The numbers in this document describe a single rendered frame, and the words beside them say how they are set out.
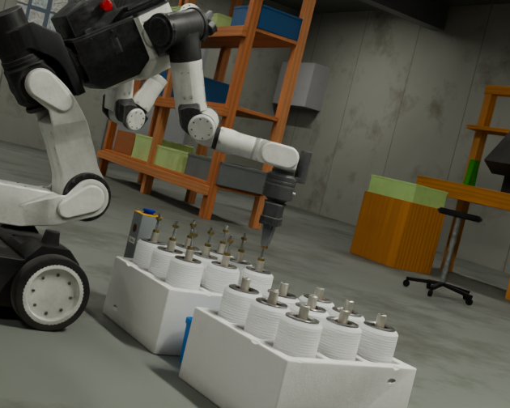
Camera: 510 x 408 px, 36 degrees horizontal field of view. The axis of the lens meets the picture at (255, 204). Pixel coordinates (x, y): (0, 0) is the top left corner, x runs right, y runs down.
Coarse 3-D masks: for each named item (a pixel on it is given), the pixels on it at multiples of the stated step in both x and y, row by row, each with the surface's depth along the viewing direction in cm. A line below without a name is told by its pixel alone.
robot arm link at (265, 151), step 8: (256, 144) 227; (264, 144) 225; (272, 144) 224; (280, 144) 225; (256, 152) 226; (264, 152) 224; (272, 152) 224; (280, 152) 225; (288, 152) 225; (296, 152) 225; (256, 160) 227; (264, 160) 225; (272, 160) 225; (280, 160) 225; (288, 160) 225; (296, 160) 225; (288, 168) 225
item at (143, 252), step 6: (138, 240) 238; (138, 246) 236; (144, 246) 235; (150, 246) 235; (156, 246) 235; (138, 252) 236; (144, 252) 235; (150, 252) 235; (138, 258) 236; (144, 258) 235; (150, 258) 235; (138, 264) 236; (144, 264) 235
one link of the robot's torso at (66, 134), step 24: (48, 72) 216; (48, 96) 217; (72, 96) 222; (48, 120) 228; (72, 120) 223; (48, 144) 230; (72, 144) 227; (72, 168) 228; (96, 168) 232; (96, 216) 233
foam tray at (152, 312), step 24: (120, 264) 238; (120, 288) 235; (144, 288) 222; (168, 288) 210; (120, 312) 232; (144, 312) 219; (168, 312) 210; (192, 312) 214; (144, 336) 216; (168, 336) 212
